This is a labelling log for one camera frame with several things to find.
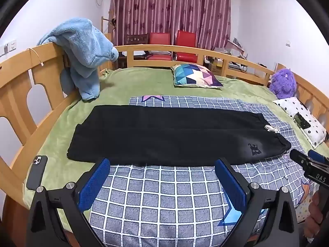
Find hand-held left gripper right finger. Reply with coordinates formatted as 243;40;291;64
214;158;300;247

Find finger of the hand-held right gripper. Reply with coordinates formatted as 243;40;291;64
308;149;329;165
290;149;313;166

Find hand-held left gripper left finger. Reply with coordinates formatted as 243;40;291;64
26;158;111;247

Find black pants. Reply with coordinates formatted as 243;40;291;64
67;105;292;167

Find person's right hand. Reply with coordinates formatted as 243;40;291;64
304;192;329;238

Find white dotted pillow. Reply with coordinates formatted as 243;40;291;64
273;97;327;148

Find dark green phone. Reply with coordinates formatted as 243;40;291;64
294;113;311;129

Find black smartphone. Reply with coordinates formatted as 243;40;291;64
26;155;48;190

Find grey checked blanket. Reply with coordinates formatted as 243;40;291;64
89;95;313;247

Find green fleece blanket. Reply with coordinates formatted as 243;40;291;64
23;67;329;233

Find purple plush toy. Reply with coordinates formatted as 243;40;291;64
269;69;298;99

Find geometric patterned cushion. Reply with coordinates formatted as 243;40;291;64
172;63;224;88

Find pile of cardboard boxes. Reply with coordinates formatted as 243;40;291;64
203;38;249;73

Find blue plush towel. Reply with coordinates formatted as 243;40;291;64
37;18;119;101

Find red chair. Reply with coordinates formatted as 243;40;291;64
148;33;172;62
175;30;197;63

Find dark wooden chair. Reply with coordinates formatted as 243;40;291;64
125;34;149;57

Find wooden rack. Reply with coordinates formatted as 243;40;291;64
101;9;115;44

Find maroon striped curtain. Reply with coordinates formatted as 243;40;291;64
109;0;232;50

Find wooden bed frame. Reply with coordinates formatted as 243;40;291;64
0;42;329;247

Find white cable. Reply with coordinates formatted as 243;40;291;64
29;48;44;66

